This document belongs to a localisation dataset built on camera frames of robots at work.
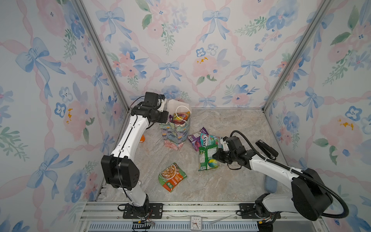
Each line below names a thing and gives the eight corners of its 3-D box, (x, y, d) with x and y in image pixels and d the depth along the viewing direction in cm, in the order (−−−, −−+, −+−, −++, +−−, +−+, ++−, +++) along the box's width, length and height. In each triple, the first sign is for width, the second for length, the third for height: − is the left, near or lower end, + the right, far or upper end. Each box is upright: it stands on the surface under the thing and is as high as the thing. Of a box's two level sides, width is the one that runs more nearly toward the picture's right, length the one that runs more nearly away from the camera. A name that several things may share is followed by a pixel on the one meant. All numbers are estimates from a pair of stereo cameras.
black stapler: (273, 161, 94) (277, 157, 90) (254, 144, 102) (257, 140, 98) (276, 158, 95) (281, 154, 91) (258, 142, 103) (261, 137, 99)
